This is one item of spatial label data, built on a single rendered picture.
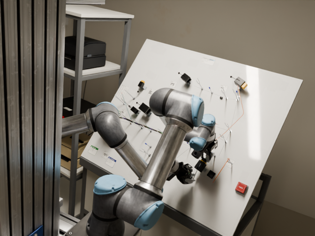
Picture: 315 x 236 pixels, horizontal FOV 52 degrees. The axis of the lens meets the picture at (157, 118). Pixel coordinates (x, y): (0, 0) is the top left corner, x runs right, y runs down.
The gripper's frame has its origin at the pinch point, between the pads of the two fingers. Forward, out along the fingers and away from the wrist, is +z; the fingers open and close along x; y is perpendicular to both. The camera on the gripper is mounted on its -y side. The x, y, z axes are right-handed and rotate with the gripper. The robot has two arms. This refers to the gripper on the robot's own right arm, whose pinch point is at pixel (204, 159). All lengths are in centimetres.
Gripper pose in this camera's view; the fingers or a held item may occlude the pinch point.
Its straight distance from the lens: 192.4
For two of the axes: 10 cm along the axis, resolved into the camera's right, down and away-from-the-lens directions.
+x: -7.1, -4.7, 5.1
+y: 6.9, -5.8, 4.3
